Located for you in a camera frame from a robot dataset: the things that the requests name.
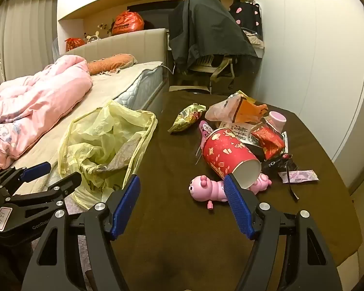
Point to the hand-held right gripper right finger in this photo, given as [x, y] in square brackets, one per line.
[238, 209]

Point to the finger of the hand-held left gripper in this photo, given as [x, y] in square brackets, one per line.
[63, 185]
[36, 170]

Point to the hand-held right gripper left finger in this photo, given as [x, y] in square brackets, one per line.
[126, 209]

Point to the yellow plastic bag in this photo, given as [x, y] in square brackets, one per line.
[91, 145]

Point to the red paper cup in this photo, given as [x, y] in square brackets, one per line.
[227, 153]

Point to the black wrapper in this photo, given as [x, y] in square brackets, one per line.
[276, 165]

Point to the pink white sachet wrapper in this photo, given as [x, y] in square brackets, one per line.
[300, 175]

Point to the red packet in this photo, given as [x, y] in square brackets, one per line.
[268, 142]

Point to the packet with white printed label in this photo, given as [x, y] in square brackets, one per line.
[239, 132]

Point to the pink printed wrapper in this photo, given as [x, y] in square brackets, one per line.
[204, 128]

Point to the translucent orange plastic bag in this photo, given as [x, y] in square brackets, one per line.
[221, 110]

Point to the green snack packet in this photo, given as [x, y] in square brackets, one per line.
[186, 118]

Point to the pink caterpillar toy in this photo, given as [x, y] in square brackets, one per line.
[206, 189]

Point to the brown table cloth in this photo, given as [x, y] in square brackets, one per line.
[176, 163]

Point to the pink duvet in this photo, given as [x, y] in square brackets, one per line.
[39, 97]

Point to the pink and white cup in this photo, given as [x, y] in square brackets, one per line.
[276, 119]

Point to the white quilted mattress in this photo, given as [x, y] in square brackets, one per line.
[112, 86]

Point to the orange pillow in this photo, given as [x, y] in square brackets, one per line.
[109, 62]

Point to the small orange plastic bag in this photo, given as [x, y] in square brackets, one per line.
[74, 44]

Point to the white vertical curtain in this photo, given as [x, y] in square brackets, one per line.
[24, 36]

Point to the white rabbit ornament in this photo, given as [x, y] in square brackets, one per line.
[91, 38]

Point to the beige office chair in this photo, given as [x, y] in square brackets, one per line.
[220, 66]

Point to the beige folded clothing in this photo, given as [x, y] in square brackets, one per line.
[254, 41]

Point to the large orange plastic bag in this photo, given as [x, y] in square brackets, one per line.
[127, 22]

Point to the dark jacket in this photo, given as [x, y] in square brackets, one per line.
[206, 30]

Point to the black garment with pink hearts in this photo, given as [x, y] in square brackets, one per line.
[245, 15]

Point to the beige upholstered bed frame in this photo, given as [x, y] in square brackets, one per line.
[124, 44]

